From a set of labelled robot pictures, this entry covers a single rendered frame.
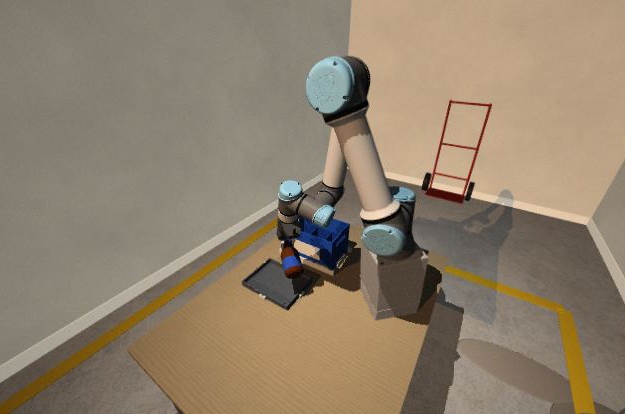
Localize dark brown bottle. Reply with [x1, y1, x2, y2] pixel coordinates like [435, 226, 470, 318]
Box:
[281, 240, 304, 279]

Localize dark blue crate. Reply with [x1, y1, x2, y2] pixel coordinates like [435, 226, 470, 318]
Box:
[294, 216, 350, 269]

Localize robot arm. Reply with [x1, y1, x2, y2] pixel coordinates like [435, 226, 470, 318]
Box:
[278, 56, 416, 260]

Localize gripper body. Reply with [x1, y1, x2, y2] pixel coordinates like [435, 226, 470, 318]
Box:
[277, 210, 301, 241]

